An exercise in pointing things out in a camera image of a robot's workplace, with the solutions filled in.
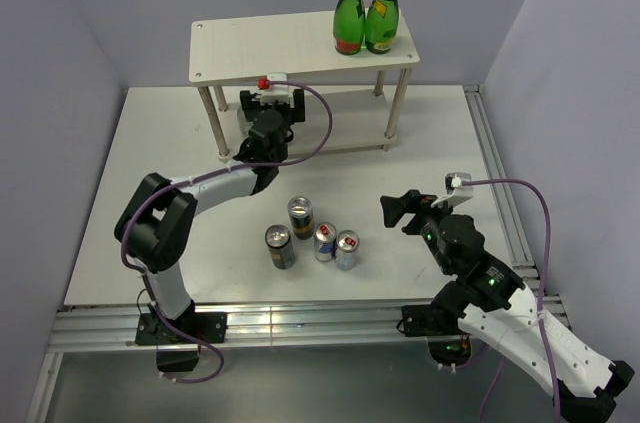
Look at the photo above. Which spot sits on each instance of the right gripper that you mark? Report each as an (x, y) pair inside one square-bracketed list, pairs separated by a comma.
[(411, 201)]

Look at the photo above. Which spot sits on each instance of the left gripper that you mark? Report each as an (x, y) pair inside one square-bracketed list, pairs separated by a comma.
[(294, 115)]

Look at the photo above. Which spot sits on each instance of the blue silver can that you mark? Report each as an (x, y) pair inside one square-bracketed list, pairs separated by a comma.
[(347, 245), (325, 236)]

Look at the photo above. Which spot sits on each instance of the black can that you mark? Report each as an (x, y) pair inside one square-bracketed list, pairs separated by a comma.
[(300, 212), (278, 240)]

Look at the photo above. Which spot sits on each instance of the black can front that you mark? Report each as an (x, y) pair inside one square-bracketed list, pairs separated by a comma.
[(278, 240)]

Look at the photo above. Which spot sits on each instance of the clear Chang bottle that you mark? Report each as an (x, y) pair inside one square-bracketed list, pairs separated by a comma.
[(243, 123)]

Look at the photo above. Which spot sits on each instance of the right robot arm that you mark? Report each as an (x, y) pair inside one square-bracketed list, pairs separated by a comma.
[(488, 300)]

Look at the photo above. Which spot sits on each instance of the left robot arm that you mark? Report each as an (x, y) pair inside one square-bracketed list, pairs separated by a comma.
[(154, 228)]

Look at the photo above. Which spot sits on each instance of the white two-tier shelf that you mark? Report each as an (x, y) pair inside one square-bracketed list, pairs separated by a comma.
[(229, 54)]

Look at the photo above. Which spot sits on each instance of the green bottle red label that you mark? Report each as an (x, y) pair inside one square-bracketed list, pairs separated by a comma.
[(348, 26)]

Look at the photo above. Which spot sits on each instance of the green bottle yellow label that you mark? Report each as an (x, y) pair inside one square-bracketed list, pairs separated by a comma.
[(381, 25)]

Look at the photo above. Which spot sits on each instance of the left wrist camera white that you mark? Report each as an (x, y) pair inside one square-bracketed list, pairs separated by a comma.
[(272, 90)]

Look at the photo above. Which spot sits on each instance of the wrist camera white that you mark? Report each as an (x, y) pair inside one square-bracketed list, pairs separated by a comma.
[(457, 191), (272, 90)]

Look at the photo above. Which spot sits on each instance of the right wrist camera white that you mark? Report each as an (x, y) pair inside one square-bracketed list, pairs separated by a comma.
[(457, 191)]

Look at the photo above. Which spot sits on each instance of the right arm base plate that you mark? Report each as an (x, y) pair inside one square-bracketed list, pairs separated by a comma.
[(448, 346)]

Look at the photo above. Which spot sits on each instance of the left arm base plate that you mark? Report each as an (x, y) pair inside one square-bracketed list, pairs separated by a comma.
[(152, 332)]

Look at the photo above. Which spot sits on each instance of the aluminium rail frame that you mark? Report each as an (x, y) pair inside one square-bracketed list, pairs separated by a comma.
[(442, 128)]

